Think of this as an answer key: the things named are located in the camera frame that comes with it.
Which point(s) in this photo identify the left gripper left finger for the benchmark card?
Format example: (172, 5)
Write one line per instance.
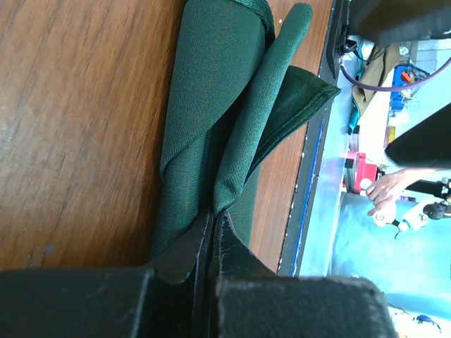
(166, 297)

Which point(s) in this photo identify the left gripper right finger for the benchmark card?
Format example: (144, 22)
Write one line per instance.
(250, 300)

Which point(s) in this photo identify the dark green cloth napkin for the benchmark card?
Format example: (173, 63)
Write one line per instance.
(234, 97)

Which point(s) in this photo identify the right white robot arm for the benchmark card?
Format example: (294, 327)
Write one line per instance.
(393, 21)

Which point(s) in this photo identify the operator bare hand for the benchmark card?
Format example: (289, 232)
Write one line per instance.
(385, 191)

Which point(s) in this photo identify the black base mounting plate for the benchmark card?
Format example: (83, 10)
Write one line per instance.
(312, 219)

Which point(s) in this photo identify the red box in background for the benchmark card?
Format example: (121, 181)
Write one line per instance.
(358, 167)

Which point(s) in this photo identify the blue device in background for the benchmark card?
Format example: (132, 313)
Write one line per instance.
(408, 74)

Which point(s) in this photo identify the tan cloth in background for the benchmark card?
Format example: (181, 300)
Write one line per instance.
(383, 60)

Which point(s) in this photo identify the white teleoperation handle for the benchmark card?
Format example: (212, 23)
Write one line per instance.
(418, 216)

